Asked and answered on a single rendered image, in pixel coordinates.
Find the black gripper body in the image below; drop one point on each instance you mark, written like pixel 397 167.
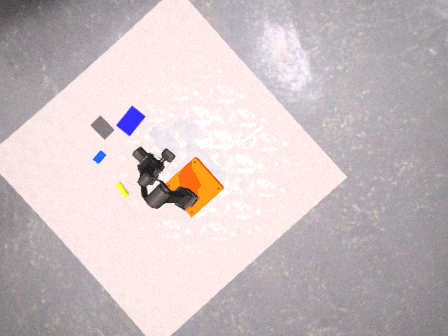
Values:
pixel 167 155

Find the blue flat rectangular block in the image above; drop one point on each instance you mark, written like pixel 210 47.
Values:
pixel 130 121

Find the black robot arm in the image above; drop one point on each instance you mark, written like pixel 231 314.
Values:
pixel 148 167

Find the small blue flat block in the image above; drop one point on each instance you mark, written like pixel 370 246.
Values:
pixel 99 157

